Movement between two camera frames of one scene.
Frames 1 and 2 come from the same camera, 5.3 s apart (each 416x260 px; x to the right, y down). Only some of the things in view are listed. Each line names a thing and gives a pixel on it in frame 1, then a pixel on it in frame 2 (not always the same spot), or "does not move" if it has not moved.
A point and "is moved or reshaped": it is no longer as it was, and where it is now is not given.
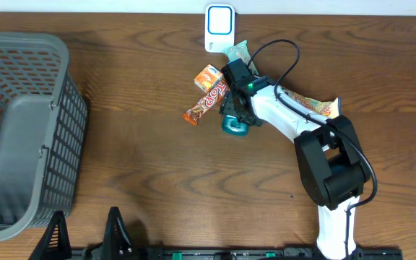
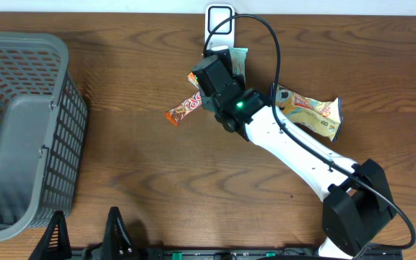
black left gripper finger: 117,243 does not move
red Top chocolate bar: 211,99 is moved or reshaped
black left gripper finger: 63,252 does not move
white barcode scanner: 219,27 does not move
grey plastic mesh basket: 32,121 does not move
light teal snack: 240,50 is moved or reshaped
